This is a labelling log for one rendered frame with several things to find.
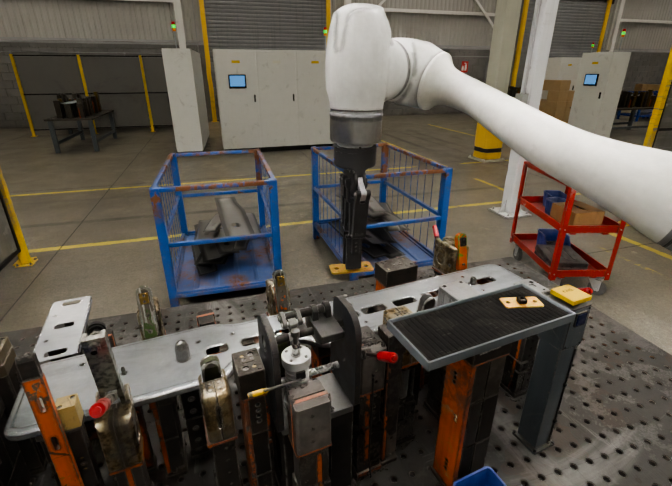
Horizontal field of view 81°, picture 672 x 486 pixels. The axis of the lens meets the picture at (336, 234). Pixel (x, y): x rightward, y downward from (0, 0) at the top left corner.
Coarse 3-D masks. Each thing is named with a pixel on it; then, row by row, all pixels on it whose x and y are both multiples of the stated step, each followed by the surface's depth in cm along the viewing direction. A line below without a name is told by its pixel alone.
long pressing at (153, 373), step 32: (416, 288) 123; (480, 288) 123; (256, 320) 108; (128, 352) 95; (160, 352) 95; (192, 352) 95; (224, 352) 95; (64, 384) 85; (160, 384) 85; (192, 384) 85; (32, 416) 77
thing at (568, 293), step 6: (558, 288) 91; (564, 288) 91; (570, 288) 91; (576, 288) 91; (552, 294) 91; (558, 294) 90; (564, 294) 89; (570, 294) 89; (576, 294) 89; (582, 294) 89; (588, 294) 89; (564, 300) 88; (570, 300) 87; (576, 300) 87; (582, 300) 87; (588, 300) 88
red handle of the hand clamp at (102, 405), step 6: (114, 390) 75; (108, 396) 69; (114, 396) 71; (96, 402) 62; (102, 402) 62; (108, 402) 64; (90, 408) 61; (96, 408) 61; (102, 408) 61; (108, 408) 64; (90, 414) 61; (96, 414) 60; (102, 414) 61
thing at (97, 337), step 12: (96, 324) 69; (84, 336) 66; (96, 336) 66; (84, 348) 66; (96, 348) 65; (108, 348) 68; (96, 360) 68; (108, 360) 69; (96, 372) 69; (108, 372) 70; (96, 384) 70; (108, 384) 71; (120, 384) 73; (120, 396) 74
